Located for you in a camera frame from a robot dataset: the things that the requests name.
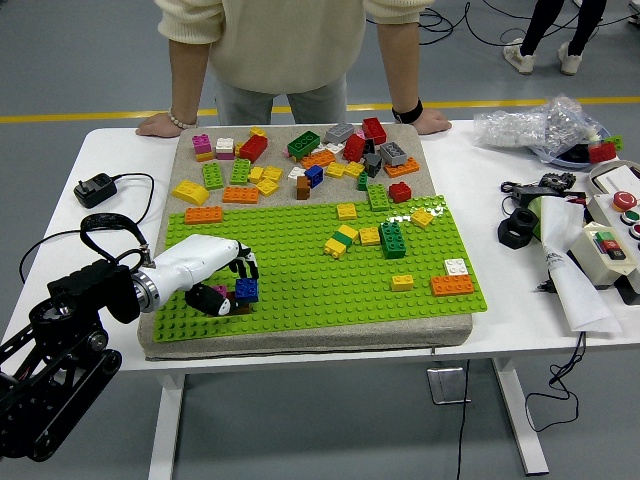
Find person's left hand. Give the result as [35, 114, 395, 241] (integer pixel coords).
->
[412, 108, 453, 136]

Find person's right hand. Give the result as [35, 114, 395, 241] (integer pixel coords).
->
[135, 112, 199, 139]

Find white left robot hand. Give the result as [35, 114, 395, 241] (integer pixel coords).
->
[149, 233, 260, 317]

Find green studded baseplate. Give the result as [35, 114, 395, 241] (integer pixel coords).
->
[152, 193, 487, 345]

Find long orange toy brick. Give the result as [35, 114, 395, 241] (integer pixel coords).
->
[222, 186, 260, 205]
[384, 156, 421, 179]
[300, 148, 337, 170]
[184, 205, 224, 225]
[429, 274, 475, 298]

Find pink and yellow brick stack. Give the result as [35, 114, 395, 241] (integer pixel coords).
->
[192, 133, 214, 163]

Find long grey toy brick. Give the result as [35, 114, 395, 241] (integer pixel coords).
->
[324, 120, 356, 144]
[378, 141, 409, 167]

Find long red toy brick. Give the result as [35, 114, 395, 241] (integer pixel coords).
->
[361, 116, 389, 146]
[238, 134, 269, 164]

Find yellow curved toy brick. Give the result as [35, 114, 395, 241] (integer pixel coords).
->
[171, 179, 211, 206]

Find long dark green brick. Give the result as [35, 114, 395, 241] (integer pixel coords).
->
[378, 221, 407, 260]
[286, 129, 322, 161]

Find yellow and green brick stack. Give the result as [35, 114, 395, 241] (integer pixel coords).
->
[323, 224, 360, 260]

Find black wristwatch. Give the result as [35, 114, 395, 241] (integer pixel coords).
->
[391, 98, 425, 125]

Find yellow floor tape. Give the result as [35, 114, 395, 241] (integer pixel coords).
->
[0, 95, 640, 125]

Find black power adapter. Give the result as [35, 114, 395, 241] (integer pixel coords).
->
[73, 172, 118, 210]

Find clear bubble wrap bag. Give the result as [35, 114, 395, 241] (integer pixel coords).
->
[473, 92, 610, 159]

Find black power supply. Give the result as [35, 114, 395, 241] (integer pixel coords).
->
[501, 180, 587, 208]

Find black gear wheel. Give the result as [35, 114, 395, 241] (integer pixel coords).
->
[538, 170, 577, 192]

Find person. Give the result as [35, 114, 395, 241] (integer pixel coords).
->
[502, 0, 610, 77]
[135, 0, 453, 139]

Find clear blue-rimmed container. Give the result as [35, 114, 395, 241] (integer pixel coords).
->
[530, 123, 621, 172]

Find white table leg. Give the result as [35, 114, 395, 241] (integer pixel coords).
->
[492, 357, 550, 476]
[148, 374, 187, 480]

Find grey-brown mat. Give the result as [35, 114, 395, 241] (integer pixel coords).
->
[137, 122, 475, 363]

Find white button control box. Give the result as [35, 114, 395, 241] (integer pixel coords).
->
[584, 188, 640, 241]

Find white oval case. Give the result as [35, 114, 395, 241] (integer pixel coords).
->
[587, 157, 640, 196]

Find white paper sheet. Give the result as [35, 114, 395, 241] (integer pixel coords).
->
[530, 194, 624, 334]

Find metal floor plate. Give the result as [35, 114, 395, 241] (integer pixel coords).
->
[426, 365, 473, 404]

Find bead bracelet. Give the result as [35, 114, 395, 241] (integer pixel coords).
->
[167, 108, 199, 130]

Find black adapter cord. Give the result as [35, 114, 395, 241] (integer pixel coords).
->
[18, 172, 155, 284]

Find black floor cable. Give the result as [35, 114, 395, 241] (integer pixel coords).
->
[417, 0, 469, 47]
[462, 0, 640, 49]

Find white switch box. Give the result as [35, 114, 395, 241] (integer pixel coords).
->
[569, 221, 640, 290]

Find black hanging cable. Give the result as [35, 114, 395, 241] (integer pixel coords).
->
[453, 359, 472, 480]
[524, 330, 587, 434]

